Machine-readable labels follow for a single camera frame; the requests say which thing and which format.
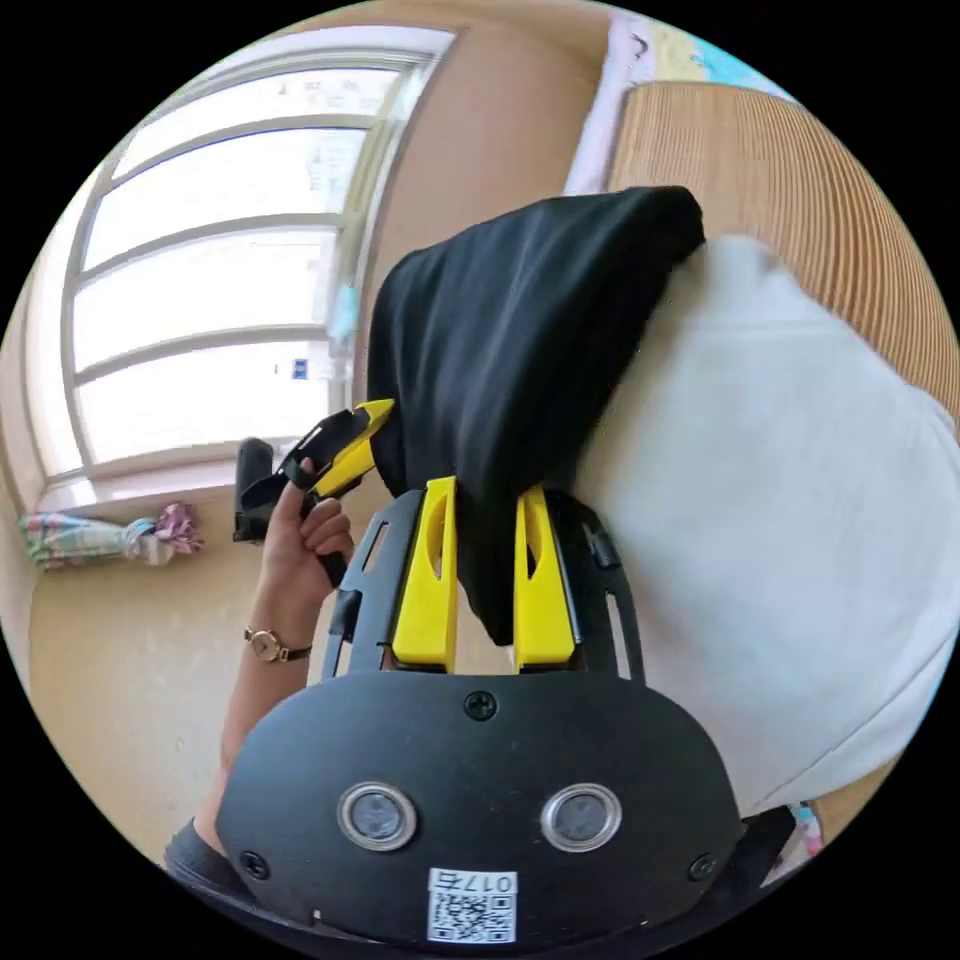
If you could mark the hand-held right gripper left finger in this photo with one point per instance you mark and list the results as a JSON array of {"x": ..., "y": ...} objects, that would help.
[{"x": 421, "y": 607}]

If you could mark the white garment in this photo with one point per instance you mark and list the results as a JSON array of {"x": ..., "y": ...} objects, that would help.
[{"x": 765, "y": 487}]

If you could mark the person's left hand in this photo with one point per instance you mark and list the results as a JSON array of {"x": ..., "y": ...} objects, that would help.
[{"x": 296, "y": 570}]

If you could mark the window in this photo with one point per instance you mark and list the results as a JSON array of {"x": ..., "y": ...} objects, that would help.
[{"x": 217, "y": 277}]

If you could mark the black pants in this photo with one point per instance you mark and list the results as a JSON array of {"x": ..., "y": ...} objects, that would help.
[{"x": 510, "y": 337}]

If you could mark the plaid curtain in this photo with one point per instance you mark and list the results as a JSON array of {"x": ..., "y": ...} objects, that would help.
[{"x": 82, "y": 538}]

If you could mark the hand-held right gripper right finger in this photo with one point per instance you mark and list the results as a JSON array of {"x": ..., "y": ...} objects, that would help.
[{"x": 546, "y": 615}]

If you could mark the person's left forearm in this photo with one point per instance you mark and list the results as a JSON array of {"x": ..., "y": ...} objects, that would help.
[{"x": 259, "y": 697}]

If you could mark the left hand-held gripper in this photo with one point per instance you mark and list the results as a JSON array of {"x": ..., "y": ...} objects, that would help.
[{"x": 259, "y": 510}]

